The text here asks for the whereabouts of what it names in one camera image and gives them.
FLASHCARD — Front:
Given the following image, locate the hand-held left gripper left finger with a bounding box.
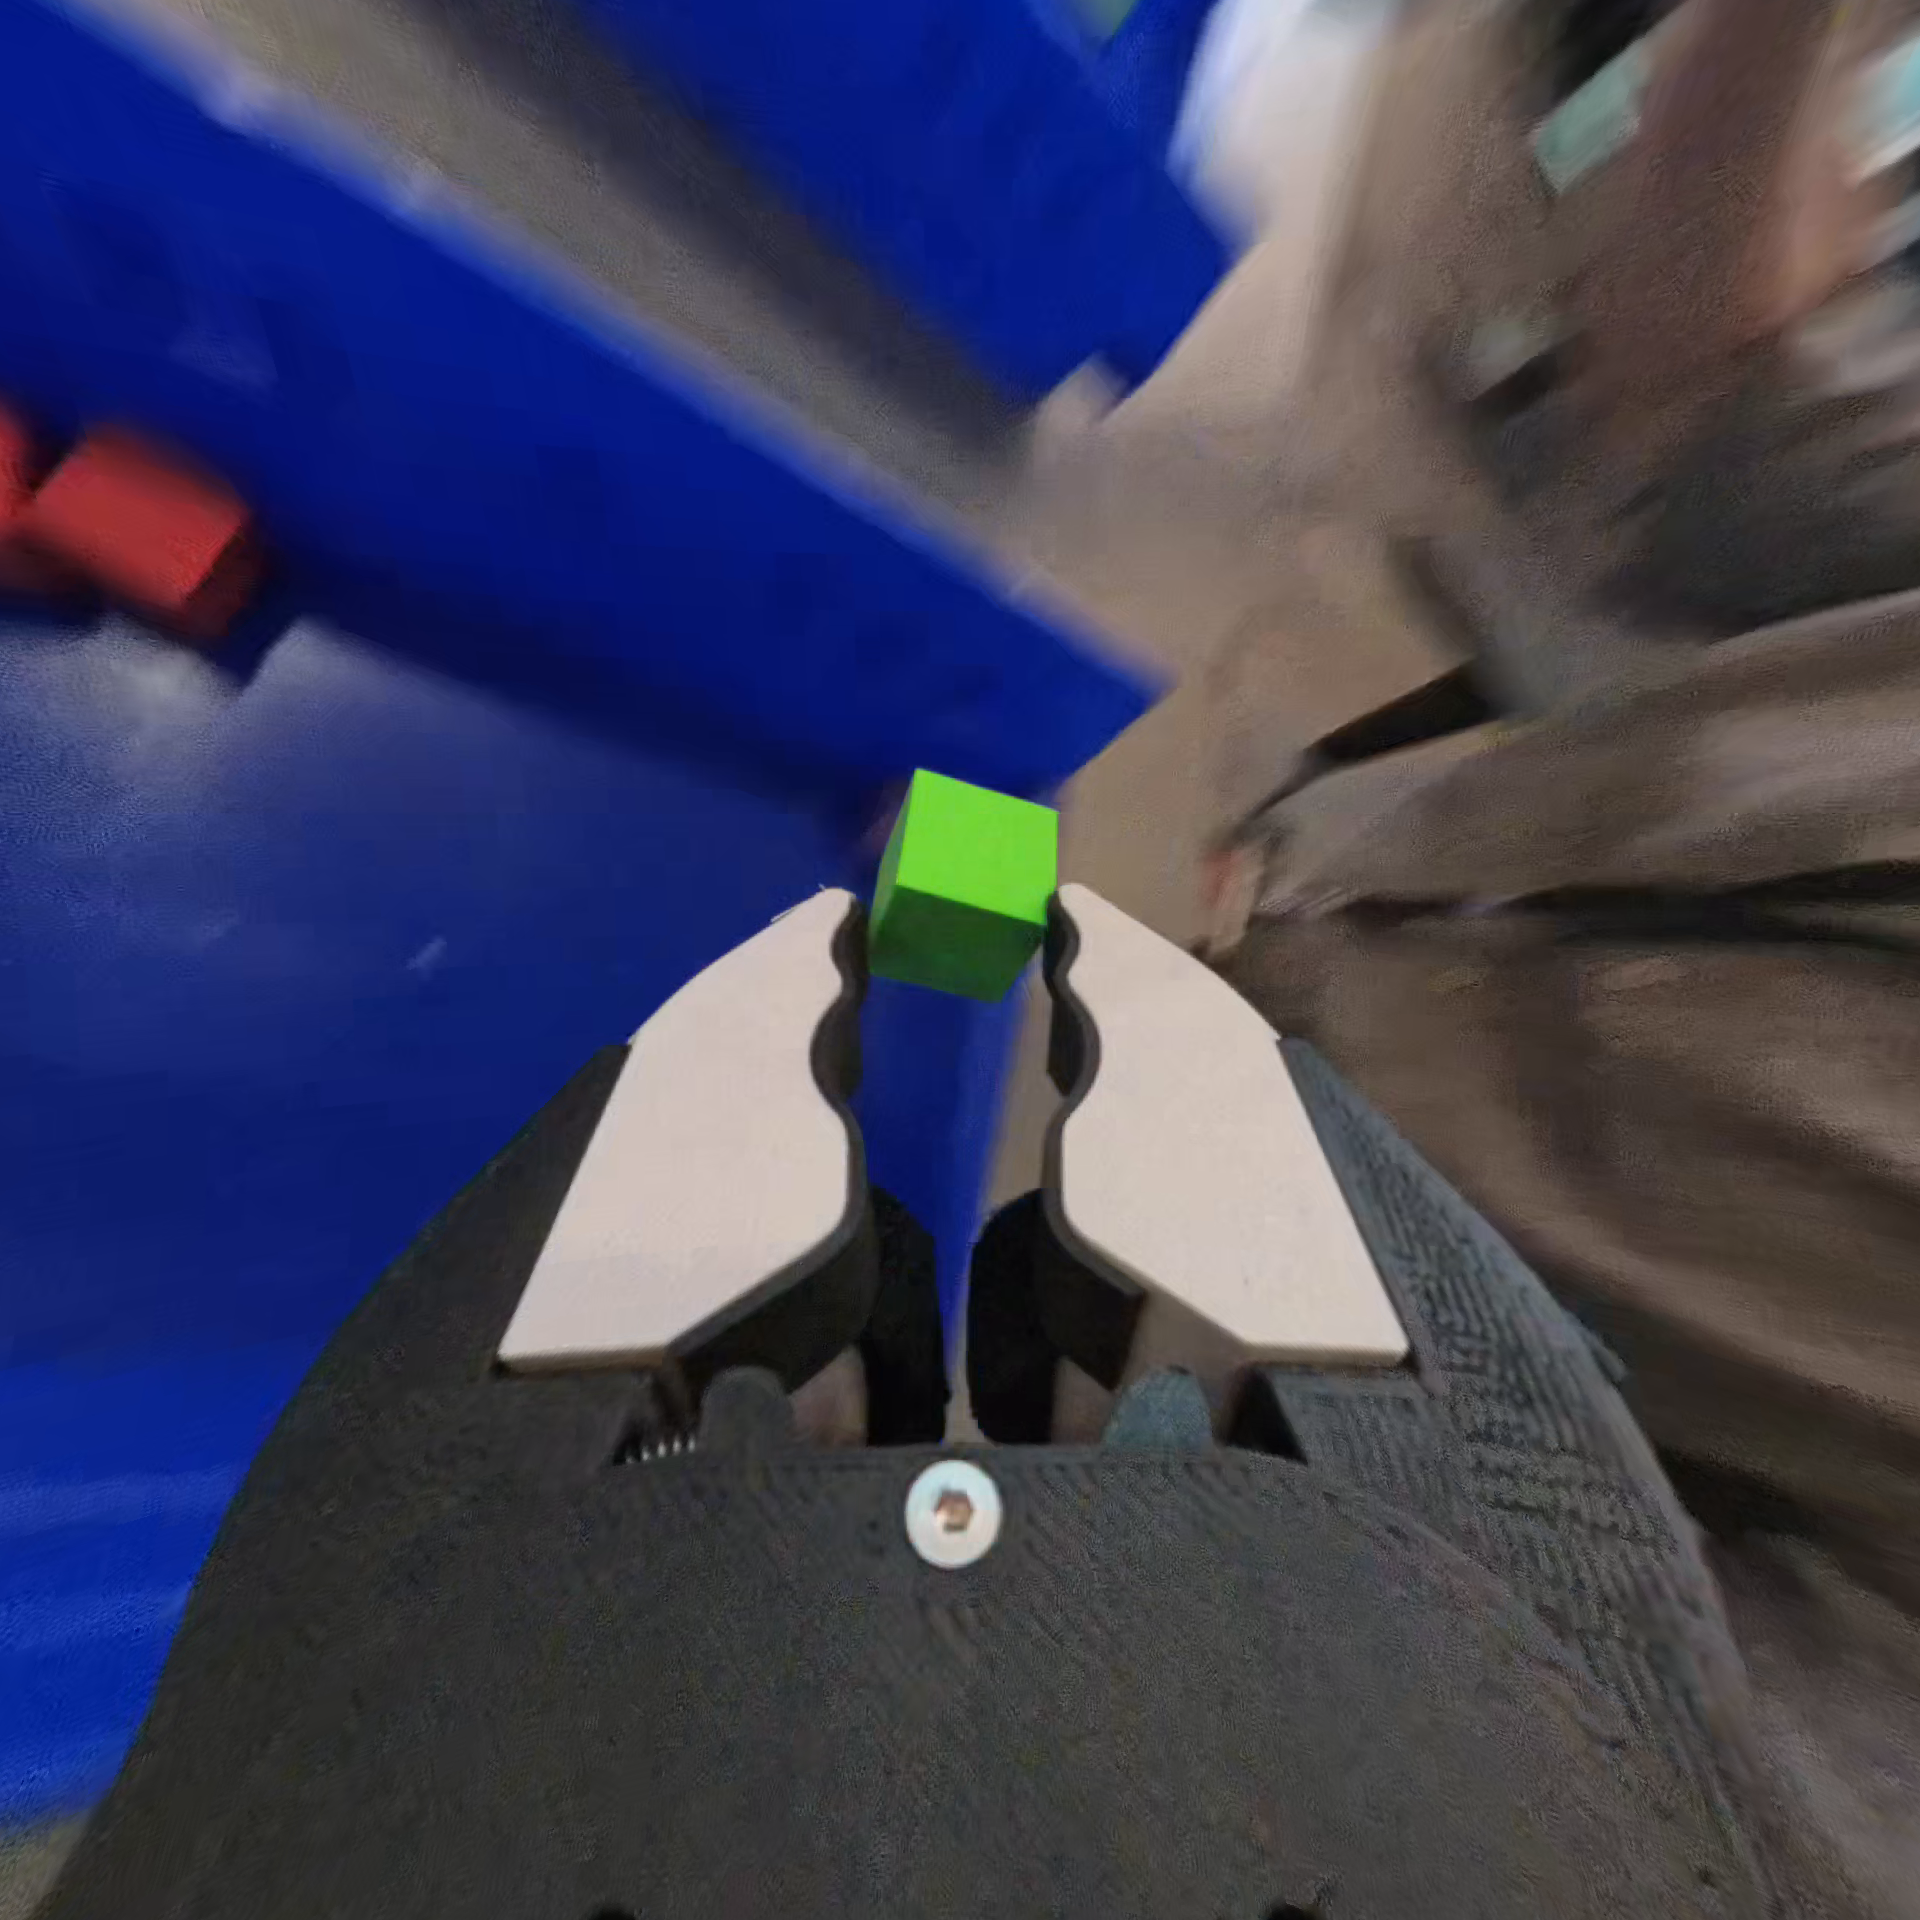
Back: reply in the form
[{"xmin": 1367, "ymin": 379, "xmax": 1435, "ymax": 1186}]
[{"xmin": 495, "ymin": 883, "xmax": 876, "ymax": 1380}]

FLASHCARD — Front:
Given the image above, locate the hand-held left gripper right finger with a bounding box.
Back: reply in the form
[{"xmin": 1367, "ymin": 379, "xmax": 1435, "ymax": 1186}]
[{"xmin": 1039, "ymin": 880, "xmax": 1417, "ymax": 1442}]

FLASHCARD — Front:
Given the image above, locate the blue plastic bin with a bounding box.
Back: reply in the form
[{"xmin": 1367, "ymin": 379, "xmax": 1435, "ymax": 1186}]
[
  {"xmin": 600, "ymin": 0, "xmax": 1238, "ymax": 400},
  {"xmin": 0, "ymin": 0, "xmax": 1174, "ymax": 1834}
]

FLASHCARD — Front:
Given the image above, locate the green cube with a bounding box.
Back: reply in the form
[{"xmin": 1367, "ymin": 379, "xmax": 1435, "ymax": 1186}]
[{"xmin": 869, "ymin": 768, "xmax": 1060, "ymax": 1007}]

